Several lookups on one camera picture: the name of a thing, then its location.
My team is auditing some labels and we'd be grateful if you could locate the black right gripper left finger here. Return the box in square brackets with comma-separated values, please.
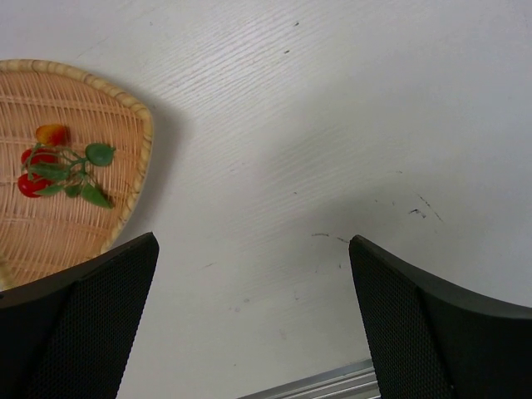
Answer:
[1, 233, 160, 399]

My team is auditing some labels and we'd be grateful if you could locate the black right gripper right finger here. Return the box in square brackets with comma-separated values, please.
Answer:
[349, 235, 531, 398]

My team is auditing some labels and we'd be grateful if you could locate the red cherry pair with leaves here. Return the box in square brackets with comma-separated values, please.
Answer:
[17, 142, 116, 209]

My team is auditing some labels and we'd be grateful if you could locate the small red orange fruit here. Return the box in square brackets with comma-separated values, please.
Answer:
[35, 124, 68, 146]

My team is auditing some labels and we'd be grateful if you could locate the woven triangular fruit basket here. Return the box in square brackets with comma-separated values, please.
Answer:
[1, 59, 154, 290]

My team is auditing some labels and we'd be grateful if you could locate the aluminium frame rail front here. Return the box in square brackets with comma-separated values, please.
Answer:
[241, 359, 381, 399]

